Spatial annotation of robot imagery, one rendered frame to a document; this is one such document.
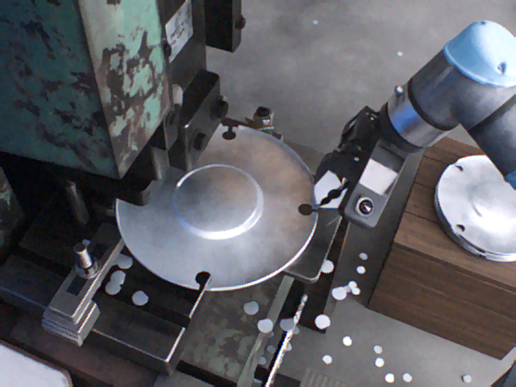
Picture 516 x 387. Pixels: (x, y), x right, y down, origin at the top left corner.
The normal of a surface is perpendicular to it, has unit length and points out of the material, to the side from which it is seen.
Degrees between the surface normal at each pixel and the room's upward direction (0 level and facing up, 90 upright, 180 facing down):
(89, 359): 0
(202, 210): 0
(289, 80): 0
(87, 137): 90
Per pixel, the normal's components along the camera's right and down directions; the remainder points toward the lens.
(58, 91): -0.37, 0.74
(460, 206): 0.03, -0.60
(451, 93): -0.64, 0.53
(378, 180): 0.19, -0.03
